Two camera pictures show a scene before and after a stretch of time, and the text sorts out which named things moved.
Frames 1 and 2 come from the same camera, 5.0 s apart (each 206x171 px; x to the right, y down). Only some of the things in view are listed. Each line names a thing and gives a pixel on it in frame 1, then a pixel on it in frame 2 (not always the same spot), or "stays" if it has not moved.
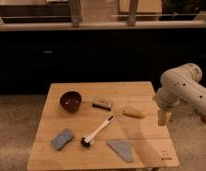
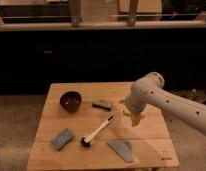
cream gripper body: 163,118 → 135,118
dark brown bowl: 71,100 stays
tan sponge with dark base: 102,104 stays
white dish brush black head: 87,141 stays
